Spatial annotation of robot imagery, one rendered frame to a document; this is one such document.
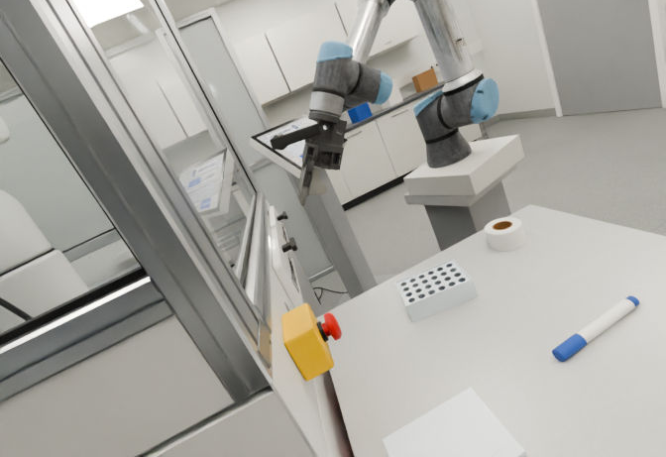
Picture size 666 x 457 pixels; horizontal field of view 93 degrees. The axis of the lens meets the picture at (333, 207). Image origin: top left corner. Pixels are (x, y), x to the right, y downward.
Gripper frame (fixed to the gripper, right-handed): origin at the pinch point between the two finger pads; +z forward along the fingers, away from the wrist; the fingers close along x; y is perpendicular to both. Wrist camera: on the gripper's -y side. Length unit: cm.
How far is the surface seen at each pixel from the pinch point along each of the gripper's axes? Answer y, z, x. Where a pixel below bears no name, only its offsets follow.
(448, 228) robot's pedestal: 59, 6, 28
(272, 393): -5.8, 11.6, -46.9
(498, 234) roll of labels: 37.4, -2.4, -20.7
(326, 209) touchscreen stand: 28, 18, 94
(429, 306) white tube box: 22.1, 11.1, -27.1
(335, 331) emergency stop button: 3.3, 12.1, -34.9
